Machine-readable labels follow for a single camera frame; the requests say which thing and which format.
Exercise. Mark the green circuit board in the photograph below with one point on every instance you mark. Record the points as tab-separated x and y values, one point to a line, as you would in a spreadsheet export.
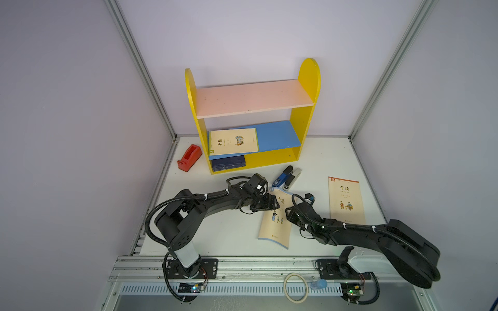
354	290
185	288

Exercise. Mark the beige book orange edge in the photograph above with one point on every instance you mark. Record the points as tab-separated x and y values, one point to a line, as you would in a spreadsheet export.
345	201

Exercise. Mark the aluminium front rail frame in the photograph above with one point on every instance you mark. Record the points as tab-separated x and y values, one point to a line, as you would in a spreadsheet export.
259	283

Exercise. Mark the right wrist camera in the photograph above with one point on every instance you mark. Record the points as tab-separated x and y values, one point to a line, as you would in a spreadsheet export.
309	198

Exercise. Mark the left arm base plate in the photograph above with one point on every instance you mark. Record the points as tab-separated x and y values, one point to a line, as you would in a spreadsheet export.
201	269

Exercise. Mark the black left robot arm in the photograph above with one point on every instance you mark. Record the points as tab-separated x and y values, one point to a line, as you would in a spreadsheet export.
174	222

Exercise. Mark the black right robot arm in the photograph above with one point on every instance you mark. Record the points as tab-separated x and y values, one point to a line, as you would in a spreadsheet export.
410	254

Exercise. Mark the left green circuit board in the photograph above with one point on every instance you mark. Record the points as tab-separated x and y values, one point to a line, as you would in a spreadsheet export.
185	288

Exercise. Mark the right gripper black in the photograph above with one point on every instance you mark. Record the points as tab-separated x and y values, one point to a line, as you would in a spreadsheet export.
292	217

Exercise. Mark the right green circuit board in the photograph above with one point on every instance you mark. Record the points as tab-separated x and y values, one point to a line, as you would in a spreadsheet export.
354	290

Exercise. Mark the small blue cap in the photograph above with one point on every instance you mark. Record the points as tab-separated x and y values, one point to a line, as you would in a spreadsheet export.
319	284

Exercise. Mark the blue black stapler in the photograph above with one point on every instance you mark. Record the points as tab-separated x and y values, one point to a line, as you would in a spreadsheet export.
280	180

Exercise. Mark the red tape dispenser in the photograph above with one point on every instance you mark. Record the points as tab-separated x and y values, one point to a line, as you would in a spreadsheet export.
190	157

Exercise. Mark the dark purple book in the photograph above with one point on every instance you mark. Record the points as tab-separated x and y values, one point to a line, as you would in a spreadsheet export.
224	164

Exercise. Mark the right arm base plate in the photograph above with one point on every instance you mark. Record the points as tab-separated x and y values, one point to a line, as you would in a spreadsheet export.
330	269

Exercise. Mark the beige book blue edge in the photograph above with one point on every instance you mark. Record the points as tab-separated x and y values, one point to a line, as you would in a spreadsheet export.
275	226

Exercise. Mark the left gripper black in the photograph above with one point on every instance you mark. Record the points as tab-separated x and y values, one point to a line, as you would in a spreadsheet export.
268	204

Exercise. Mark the beige book green edge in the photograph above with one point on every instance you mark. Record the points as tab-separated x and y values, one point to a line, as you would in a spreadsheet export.
236	141

